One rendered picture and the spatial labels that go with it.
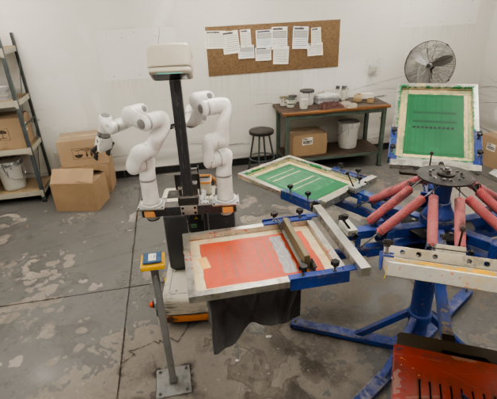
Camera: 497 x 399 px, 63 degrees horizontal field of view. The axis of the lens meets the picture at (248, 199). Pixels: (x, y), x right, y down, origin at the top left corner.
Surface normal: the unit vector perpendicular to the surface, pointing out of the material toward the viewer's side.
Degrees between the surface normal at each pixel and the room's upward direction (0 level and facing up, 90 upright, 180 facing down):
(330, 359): 0
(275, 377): 0
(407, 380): 0
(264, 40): 88
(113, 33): 90
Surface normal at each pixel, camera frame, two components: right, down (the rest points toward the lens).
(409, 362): -0.04, -0.90
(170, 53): 0.04, 0.00
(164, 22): 0.19, 0.43
